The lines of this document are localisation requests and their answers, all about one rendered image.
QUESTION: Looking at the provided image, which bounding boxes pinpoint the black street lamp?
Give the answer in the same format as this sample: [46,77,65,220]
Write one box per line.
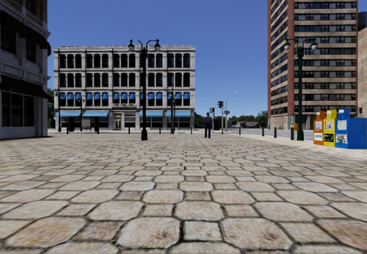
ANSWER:
[169,88,176,134]
[78,97,85,132]
[55,91,65,133]
[128,39,162,141]

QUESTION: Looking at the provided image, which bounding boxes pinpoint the person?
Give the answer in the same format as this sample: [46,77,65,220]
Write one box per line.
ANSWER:
[204,112,213,139]

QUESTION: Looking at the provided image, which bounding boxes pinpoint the grey street lamp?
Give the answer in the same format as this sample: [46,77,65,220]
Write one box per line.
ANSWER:
[224,91,238,132]

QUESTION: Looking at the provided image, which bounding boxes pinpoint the low red roofed building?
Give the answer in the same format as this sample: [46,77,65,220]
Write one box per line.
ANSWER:
[232,121,259,129]

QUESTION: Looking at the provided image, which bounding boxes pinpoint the trees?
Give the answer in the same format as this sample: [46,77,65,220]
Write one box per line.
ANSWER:
[194,110,268,129]

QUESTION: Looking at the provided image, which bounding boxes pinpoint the pale building with blue awnings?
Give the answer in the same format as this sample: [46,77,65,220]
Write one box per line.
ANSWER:
[53,44,196,131]

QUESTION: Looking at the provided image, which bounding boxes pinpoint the black bus shelter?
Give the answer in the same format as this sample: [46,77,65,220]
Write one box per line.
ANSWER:
[67,116,100,133]

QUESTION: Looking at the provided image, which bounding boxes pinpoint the green street lamp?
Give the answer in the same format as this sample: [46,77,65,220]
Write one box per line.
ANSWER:
[283,37,319,141]

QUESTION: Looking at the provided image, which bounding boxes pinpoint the orange newspaper box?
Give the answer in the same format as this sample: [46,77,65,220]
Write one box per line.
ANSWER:
[312,111,326,146]

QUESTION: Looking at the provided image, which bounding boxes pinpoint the yellow newspaper box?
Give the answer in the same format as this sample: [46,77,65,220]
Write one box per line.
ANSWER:
[323,110,338,147]

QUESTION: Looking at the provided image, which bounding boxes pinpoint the red brick tower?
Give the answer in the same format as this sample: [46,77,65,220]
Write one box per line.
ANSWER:
[267,0,359,131]

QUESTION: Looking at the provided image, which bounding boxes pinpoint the blue newspaper box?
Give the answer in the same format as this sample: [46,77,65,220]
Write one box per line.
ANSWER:
[335,108,367,150]

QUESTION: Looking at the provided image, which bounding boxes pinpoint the grey stone building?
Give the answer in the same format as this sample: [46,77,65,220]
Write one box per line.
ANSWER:
[0,0,52,141]

